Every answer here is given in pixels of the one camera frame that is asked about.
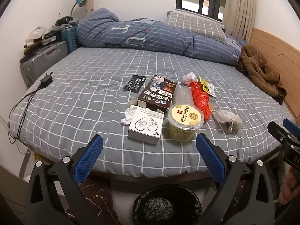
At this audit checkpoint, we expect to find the grey checked pillow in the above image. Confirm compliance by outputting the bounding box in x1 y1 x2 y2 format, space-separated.
167 11 227 43

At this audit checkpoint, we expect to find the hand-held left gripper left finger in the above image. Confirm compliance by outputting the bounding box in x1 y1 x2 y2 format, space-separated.
28 134 104 225

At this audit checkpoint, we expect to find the blue desk lamp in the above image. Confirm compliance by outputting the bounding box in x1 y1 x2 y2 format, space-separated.
70 0 87 19

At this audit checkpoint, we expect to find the white crumpled tissue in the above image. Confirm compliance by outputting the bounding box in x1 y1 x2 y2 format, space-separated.
121 105 137 125

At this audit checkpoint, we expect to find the wooden headboard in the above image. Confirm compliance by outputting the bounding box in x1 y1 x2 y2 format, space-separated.
248 27 300 120

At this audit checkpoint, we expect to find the beige crumpled plastic bag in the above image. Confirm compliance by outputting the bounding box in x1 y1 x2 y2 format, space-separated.
212 110 242 134

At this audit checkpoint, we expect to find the white plastic mask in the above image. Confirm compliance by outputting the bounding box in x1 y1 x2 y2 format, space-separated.
25 26 46 44

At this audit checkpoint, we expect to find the person's left leg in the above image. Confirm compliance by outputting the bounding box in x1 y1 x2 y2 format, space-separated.
66 183 120 225

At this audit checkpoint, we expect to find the trash bin with black liner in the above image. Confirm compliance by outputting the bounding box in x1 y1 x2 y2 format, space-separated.
132 185 202 225

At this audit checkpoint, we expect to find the black charger with cable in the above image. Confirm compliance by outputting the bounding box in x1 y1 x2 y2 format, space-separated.
8 71 54 146

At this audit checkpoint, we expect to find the blue striped quilt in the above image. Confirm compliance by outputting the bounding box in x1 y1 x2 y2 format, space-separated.
76 7 249 65

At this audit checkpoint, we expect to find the dark clutter pile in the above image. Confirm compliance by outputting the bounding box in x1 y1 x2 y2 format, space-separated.
55 16 79 27

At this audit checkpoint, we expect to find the person's right hand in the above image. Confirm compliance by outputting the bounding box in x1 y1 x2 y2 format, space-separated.
280 166 300 206

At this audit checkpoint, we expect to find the brown cookie box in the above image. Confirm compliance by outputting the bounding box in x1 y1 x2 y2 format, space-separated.
136 75 177 113

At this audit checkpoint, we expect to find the clear plastic wrapper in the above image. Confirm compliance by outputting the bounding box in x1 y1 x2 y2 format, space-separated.
182 71 200 86

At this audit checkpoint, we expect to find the stack of dark boxes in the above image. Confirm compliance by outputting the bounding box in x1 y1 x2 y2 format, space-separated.
22 29 63 57

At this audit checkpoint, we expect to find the white earphone box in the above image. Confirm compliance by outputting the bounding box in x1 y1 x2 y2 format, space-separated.
128 106 166 145

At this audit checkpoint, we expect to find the yellow yogurt cup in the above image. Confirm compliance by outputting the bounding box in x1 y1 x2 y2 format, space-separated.
167 103 205 143

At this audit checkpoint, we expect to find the brown padded jacket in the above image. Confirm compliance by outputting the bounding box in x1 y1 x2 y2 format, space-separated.
235 45 287 106

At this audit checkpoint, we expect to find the grey suitcase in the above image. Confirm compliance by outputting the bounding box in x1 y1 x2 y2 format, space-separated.
20 41 68 88

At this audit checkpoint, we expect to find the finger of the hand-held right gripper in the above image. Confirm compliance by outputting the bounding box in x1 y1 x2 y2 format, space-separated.
267 121 296 146
282 118 300 144

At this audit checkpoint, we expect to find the red plastic bag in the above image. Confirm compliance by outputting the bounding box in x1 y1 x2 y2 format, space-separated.
189 81 215 122

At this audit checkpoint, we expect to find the clear bubble wrap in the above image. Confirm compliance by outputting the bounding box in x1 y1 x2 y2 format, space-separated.
172 84 195 106

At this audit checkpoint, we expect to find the black printed packet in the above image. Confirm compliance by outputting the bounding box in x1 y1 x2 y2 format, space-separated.
123 74 147 92

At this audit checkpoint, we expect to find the yellow snack packet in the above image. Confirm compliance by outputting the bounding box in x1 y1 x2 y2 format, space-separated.
198 76 217 98

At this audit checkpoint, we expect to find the bed with grey checked sheet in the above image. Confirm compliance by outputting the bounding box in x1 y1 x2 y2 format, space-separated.
8 47 298 179

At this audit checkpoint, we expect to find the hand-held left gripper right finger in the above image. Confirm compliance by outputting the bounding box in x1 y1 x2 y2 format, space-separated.
196 132 282 225

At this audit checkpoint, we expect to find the teal plastic crate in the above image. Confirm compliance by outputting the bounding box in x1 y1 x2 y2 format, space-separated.
61 25 79 54

